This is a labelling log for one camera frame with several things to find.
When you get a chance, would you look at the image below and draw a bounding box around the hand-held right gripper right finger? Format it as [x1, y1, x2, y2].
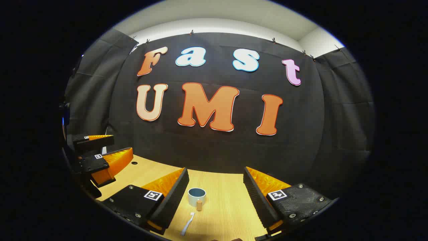
[243, 166, 335, 235]

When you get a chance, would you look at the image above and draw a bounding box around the pale blue cup wooden handle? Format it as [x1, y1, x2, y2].
[188, 187, 206, 212]

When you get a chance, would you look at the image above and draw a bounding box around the white toothbrush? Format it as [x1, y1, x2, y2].
[181, 212, 195, 236]

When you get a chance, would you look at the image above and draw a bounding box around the wooden desktop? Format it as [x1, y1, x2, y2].
[95, 155, 283, 241]

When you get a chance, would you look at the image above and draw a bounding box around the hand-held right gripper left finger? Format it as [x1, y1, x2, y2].
[100, 167, 190, 236]

